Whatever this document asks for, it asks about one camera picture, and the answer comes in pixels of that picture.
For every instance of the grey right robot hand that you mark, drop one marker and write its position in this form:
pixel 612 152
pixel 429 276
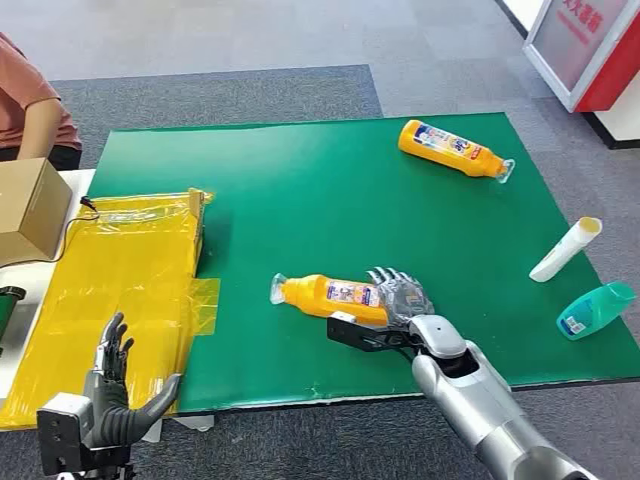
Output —
pixel 404 298

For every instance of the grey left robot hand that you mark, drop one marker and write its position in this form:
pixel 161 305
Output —
pixel 107 417

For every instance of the orange Tide detergent bottle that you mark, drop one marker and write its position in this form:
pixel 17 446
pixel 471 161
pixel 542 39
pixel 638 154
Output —
pixel 312 295
pixel 445 149

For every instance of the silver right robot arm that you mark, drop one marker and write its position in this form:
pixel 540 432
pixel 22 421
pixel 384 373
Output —
pixel 480 411

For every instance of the white tube bottle yellow cap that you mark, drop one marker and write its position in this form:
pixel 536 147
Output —
pixel 562 252

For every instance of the teal plastic bottle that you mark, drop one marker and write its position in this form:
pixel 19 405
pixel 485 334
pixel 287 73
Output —
pixel 592 311

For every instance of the white paper sheet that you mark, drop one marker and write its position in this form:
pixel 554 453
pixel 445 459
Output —
pixel 192 422

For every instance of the green table mat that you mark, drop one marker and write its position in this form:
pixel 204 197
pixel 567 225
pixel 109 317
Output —
pixel 324 212

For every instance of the dark green container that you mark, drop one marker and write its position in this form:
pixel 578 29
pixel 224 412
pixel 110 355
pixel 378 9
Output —
pixel 7 311

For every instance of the brown cardboard box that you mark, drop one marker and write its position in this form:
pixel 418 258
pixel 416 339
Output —
pixel 27 205

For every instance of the person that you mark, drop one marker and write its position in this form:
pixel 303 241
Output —
pixel 25 99

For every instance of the red white display cabinet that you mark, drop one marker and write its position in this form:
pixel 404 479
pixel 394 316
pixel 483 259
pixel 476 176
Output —
pixel 585 46

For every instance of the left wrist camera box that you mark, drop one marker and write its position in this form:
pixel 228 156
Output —
pixel 63 430

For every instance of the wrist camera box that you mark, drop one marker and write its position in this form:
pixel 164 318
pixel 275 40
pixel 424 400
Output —
pixel 350 331
pixel 63 430

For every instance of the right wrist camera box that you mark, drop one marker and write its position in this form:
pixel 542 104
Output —
pixel 350 331

